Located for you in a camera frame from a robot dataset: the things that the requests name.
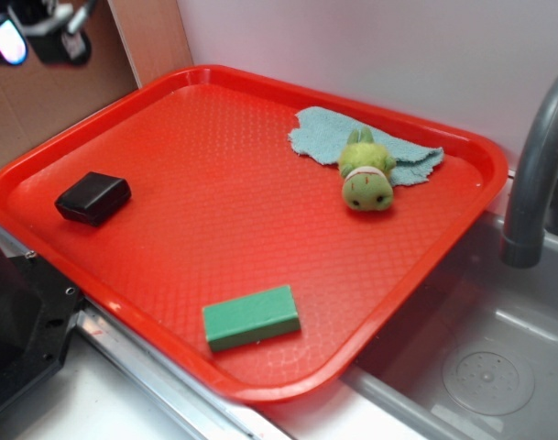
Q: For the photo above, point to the brown cardboard panel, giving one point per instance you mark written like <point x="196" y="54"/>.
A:
<point x="133" y="43"/>

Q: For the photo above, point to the light blue cloth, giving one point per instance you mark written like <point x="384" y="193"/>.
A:
<point x="322" y="135"/>

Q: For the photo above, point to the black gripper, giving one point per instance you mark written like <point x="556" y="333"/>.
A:
<point x="54" y="30"/>

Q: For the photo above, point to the green block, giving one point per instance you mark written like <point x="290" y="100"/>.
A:
<point x="251" y="318"/>

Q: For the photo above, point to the red plastic tray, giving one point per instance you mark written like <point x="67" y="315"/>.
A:
<point x="222" y="207"/>

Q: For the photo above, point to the black box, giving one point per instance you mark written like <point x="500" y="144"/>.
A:
<point x="93" y="198"/>

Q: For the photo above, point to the grey faucet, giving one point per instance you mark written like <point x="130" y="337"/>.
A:
<point x="533" y="202"/>

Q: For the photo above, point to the green plush toy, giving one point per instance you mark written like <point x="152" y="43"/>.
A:
<point x="366" y="167"/>

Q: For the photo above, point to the grey sink basin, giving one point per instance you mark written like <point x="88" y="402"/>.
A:
<point x="473" y="353"/>

